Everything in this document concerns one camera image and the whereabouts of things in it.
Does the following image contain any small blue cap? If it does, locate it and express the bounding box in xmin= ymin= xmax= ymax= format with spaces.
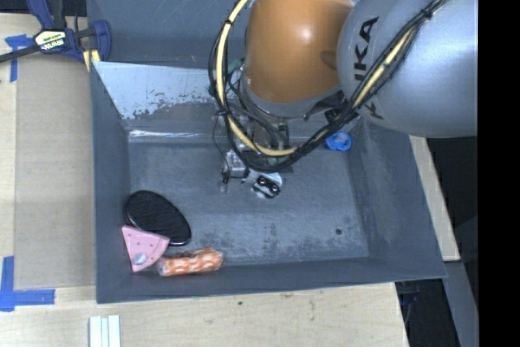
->
xmin=323 ymin=131 xmax=353 ymax=152

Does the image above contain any grey metal bin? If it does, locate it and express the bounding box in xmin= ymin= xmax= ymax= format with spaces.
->
xmin=84 ymin=0 xmax=449 ymax=305

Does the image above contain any pale wood flat board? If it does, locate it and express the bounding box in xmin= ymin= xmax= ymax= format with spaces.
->
xmin=13 ymin=55 xmax=98 ymax=292

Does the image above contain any pink wedge with grey knob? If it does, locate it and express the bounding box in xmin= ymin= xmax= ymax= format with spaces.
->
xmin=120 ymin=224 xmax=171 ymax=274

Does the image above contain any black oval brush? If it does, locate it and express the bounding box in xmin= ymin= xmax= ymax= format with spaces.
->
xmin=123 ymin=189 xmax=193 ymax=248

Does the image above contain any orange and white packet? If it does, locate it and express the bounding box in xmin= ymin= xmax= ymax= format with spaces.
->
xmin=155 ymin=247 xmax=226 ymax=278

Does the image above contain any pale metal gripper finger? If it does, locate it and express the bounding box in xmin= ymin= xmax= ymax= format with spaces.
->
xmin=220 ymin=150 xmax=247 ymax=193

